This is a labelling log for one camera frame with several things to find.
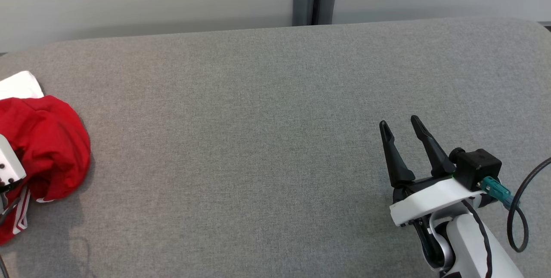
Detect right black cable teal plug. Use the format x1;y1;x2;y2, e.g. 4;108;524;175
481;158;551;253

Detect red shorts with white trim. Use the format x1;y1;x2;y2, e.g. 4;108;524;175
0;95;92;203

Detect red basketball jersey white sleeves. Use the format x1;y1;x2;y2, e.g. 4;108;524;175
0;71;56;245

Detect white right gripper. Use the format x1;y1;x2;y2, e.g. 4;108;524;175
379;115;485;248

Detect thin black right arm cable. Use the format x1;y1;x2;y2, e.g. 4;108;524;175
461;200;492;278

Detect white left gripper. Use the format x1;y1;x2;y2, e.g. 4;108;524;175
0;134;27;193

